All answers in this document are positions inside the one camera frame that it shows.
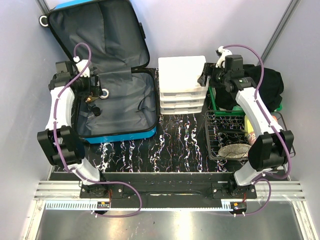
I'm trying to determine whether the white plastic drawer unit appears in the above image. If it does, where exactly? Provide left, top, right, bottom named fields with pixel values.
left=158, top=55, right=209, bottom=115

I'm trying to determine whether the pink patterned cup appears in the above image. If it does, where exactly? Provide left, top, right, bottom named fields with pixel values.
left=246, top=131, right=257, bottom=146

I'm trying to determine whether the green plastic tray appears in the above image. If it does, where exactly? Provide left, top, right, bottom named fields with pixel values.
left=208, top=86, right=283, bottom=117

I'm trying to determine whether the speckled grey plate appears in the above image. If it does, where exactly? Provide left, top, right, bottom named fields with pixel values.
left=218, top=143, right=251, bottom=159

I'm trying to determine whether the small dark bottle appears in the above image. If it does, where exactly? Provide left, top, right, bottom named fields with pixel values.
left=85, top=96, right=102, bottom=117

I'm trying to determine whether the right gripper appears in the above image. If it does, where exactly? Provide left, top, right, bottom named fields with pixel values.
left=196, top=62, right=230, bottom=88

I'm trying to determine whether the large black garment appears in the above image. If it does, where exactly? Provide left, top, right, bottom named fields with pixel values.
left=223, top=64, right=284, bottom=112

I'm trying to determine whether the blue fish-print suitcase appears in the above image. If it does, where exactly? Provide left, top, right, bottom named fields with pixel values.
left=47, top=0, right=159, bottom=144

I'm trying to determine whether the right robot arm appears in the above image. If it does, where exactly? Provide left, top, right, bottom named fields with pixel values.
left=198, top=54, right=294, bottom=199

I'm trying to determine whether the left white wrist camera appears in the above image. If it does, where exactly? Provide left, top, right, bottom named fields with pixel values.
left=73, top=56, right=90, bottom=78

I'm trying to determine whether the black wire basket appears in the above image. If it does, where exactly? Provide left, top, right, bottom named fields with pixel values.
left=204, top=109, right=296, bottom=161

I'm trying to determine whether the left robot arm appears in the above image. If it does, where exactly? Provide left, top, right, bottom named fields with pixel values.
left=37, top=57, right=110, bottom=198

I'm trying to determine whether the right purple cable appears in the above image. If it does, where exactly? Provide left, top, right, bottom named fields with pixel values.
left=207, top=44, right=294, bottom=217

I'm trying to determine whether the yellow faceted cup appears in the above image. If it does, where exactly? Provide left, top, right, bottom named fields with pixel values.
left=244, top=115, right=254, bottom=134

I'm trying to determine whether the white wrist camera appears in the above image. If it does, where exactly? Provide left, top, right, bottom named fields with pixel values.
left=73, top=56, right=90, bottom=78
left=215, top=46, right=232, bottom=68

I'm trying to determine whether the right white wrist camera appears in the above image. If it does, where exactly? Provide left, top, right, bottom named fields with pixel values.
left=215, top=46, right=232, bottom=68

